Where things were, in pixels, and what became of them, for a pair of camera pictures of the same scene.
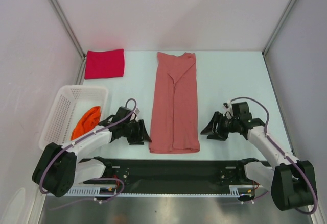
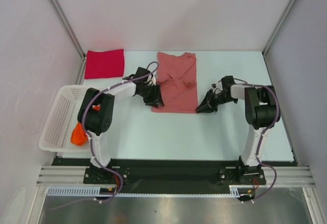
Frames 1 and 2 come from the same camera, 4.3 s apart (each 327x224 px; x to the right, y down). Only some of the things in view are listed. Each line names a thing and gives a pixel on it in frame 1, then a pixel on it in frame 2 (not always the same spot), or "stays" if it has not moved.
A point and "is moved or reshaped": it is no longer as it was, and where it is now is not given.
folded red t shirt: x=104 y=64 stays
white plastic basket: x=69 y=103 stays
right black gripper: x=218 y=134 → x=207 y=105
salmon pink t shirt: x=174 y=126 is moved or reshaped
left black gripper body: x=132 y=131 → x=150 y=93
